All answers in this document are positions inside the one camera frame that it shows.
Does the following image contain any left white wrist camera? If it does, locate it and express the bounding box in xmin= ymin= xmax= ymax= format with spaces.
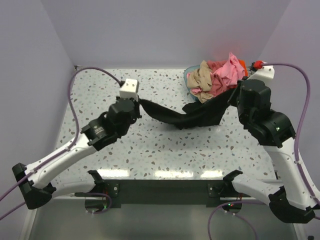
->
xmin=119 ymin=78 xmax=139 ymax=102

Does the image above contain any black t-shirt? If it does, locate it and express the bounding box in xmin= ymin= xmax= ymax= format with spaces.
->
xmin=140 ymin=89 xmax=234 ymax=129

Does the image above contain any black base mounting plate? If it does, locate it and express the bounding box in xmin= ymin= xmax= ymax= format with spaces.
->
xmin=82 ymin=179 xmax=240 ymax=208

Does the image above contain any aluminium frame rail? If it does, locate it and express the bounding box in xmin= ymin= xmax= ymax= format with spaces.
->
xmin=31 ymin=159 xmax=308 ymax=240

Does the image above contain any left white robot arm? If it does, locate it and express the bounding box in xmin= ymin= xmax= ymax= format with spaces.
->
xmin=12 ymin=96 xmax=141 ymax=210

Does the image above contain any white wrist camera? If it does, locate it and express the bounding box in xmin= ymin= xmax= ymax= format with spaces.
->
xmin=119 ymin=78 xmax=139 ymax=102
xmin=249 ymin=60 xmax=275 ymax=82

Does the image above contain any beige t-shirt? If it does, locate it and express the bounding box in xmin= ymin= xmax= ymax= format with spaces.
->
xmin=186 ymin=60 xmax=213 ymax=104

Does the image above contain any orange t-shirt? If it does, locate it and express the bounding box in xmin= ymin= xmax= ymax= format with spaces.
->
xmin=238 ymin=59 xmax=249 ymax=77

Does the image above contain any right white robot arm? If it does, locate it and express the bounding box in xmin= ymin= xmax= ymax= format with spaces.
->
xmin=222 ymin=79 xmax=320 ymax=224

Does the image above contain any light pink t-shirt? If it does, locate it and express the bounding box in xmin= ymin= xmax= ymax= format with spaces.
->
xmin=190 ymin=87 xmax=203 ymax=95

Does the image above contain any teal plastic laundry basket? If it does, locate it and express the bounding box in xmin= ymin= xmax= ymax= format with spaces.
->
xmin=183 ymin=64 xmax=251 ymax=105

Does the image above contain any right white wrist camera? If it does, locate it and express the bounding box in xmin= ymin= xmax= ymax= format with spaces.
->
xmin=249 ymin=60 xmax=275 ymax=82

